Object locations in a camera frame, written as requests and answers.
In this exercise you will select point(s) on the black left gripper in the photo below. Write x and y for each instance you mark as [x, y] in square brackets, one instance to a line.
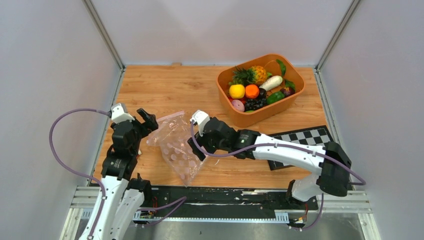
[150, 122]

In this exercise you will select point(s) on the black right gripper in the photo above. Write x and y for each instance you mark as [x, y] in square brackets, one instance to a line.
[202, 141]

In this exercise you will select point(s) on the clear zip top bag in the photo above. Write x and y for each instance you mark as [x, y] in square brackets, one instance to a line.
[172, 138]

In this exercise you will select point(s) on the orange plastic basin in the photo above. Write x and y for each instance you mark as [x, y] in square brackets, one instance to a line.
[270, 62]

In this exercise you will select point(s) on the toy pineapple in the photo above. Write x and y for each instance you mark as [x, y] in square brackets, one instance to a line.
[256, 75]

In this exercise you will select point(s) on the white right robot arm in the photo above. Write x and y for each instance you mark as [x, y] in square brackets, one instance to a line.
[328, 165]

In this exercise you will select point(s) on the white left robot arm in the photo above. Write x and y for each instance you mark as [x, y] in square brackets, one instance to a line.
[121, 194]

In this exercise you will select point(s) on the pink toy onion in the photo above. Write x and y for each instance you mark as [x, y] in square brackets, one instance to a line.
[238, 105]

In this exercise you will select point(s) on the black toy grape bunch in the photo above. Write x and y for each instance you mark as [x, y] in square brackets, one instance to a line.
[255, 104]

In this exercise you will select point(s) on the yellow toy lemon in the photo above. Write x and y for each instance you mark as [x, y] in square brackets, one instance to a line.
[236, 91]

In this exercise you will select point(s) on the toy orange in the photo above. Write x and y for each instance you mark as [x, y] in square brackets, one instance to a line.
[252, 91]

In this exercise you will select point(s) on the green toy pepper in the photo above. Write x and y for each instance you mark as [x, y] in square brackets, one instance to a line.
[275, 97]

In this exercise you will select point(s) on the white toy radish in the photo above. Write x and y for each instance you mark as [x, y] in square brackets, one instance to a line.
[272, 82]

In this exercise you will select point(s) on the green toy leaf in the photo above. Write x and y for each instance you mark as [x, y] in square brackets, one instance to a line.
[282, 66]

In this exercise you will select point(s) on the black white checkerboard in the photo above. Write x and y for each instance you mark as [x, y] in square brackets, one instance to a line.
[312, 136]

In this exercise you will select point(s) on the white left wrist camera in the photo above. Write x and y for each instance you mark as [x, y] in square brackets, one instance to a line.
[119, 113]

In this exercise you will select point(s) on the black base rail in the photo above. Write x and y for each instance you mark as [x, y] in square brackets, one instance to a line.
[224, 203]

